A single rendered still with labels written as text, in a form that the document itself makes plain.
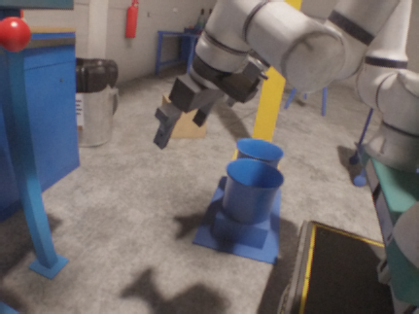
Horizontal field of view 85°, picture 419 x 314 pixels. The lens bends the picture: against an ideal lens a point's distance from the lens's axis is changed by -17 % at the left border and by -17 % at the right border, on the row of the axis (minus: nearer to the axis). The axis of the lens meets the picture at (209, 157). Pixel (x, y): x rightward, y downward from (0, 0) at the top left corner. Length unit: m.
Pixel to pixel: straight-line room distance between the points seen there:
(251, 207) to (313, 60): 1.02
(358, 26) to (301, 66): 0.16
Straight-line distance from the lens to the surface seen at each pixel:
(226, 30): 0.43
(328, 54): 0.35
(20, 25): 0.32
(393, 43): 1.03
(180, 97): 0.48
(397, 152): 0.90
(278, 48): 0.37
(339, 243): 1.17
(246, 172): 1.47
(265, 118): 2.15
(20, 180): 1.06
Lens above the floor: 0.99
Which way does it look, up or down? 26 degrees down
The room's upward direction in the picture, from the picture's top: 9 degrees clockwise
